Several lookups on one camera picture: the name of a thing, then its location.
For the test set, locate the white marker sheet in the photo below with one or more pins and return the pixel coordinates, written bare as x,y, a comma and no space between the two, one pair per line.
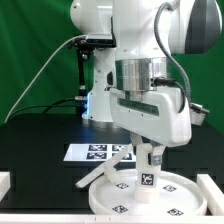
92,152

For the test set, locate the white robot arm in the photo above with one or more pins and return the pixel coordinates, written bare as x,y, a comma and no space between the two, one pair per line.
131,43

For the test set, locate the white round table top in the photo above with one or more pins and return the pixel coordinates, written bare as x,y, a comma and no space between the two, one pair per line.
173,196

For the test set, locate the white table base plate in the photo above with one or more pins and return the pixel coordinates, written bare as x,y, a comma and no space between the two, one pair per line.
106,167

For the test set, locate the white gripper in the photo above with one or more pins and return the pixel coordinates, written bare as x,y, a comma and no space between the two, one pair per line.
156,117

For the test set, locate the white fence block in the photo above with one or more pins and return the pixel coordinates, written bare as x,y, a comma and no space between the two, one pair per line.
4,184
213,194

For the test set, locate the black camera stand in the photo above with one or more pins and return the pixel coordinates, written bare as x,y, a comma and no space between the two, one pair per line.
81,59

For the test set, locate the white left fence block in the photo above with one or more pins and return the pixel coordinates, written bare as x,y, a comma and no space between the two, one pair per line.
4,184

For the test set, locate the white right fence block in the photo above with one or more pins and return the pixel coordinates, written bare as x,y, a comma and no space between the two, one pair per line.
213,194

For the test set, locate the green backdrop curtain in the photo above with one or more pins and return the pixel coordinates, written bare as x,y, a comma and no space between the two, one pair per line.
35,68

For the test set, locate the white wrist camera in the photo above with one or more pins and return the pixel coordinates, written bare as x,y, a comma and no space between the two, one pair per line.
198,114

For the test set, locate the white front rail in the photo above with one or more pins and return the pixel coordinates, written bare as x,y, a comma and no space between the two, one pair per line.
90,219

